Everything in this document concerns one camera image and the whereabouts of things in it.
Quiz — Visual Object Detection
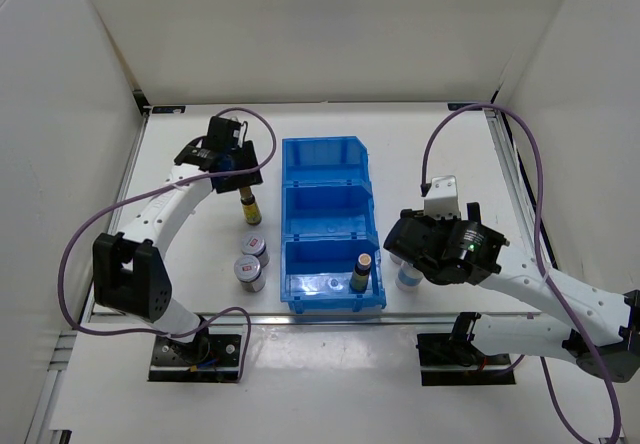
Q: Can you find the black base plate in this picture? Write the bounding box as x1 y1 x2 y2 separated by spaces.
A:
416 333 516 387
147 332 244 384

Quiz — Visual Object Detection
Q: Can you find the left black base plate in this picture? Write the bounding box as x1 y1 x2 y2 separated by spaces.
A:
147 332 244 384

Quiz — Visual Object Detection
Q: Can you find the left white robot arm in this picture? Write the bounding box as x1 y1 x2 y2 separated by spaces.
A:
92 116 262 364

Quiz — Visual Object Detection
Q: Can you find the blue-white shaker, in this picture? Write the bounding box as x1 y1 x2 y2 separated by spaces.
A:
390 254 404 265
395 262 424 292

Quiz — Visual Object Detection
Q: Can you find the yellow-label brown bottle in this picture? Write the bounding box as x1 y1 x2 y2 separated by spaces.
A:
349 253 372 293
239 187 262 226

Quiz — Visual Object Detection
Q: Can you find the blue-white shaker, front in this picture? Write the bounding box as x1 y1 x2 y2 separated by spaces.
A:
395 262 424 292

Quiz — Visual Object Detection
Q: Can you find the dark spice jar, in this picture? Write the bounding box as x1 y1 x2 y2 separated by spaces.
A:
240 232 270 267
234 255 266 293

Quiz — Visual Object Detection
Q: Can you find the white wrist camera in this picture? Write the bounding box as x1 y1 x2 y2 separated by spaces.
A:
423 175 461 220
234 121 249 148

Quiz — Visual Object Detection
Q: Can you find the blue corner label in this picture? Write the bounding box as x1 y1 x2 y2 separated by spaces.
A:
447 102 483 112
151 105 186 114

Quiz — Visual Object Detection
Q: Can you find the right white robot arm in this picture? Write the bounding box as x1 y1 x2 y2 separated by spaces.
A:
384 203 639 383

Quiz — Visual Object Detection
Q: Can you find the dark spice jar, front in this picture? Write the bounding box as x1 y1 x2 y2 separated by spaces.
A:
234 255 266 293

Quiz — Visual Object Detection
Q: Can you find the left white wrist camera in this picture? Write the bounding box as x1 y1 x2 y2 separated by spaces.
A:
234 121 249 148

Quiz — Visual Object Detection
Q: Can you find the left blue corner label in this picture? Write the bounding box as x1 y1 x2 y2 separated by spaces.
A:
151 105 186 114

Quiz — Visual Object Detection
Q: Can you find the dark spice jar, rear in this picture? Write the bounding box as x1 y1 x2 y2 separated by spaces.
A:
240 232 270 267

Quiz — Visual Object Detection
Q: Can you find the right aluminium side rail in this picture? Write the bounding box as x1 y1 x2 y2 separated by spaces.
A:
485 110 537 253

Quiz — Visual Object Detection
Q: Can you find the right blue corner label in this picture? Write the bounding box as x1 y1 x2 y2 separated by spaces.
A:
447 102 483 112

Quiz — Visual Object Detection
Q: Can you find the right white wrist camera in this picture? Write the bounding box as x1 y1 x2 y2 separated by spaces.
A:
423 175 461 220

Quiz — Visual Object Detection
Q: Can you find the blue-white shaker, rear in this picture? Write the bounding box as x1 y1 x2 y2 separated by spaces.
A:
390 254 404 265

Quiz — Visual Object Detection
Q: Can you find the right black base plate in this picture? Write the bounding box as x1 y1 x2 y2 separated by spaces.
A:
416 333 516 387

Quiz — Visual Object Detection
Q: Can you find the left aluminium side rail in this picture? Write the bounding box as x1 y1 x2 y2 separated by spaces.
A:
56 104 152 336

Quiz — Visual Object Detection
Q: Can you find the aluminium side rail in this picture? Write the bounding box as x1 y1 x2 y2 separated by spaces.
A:
485 110 537 253
56 104 152 336

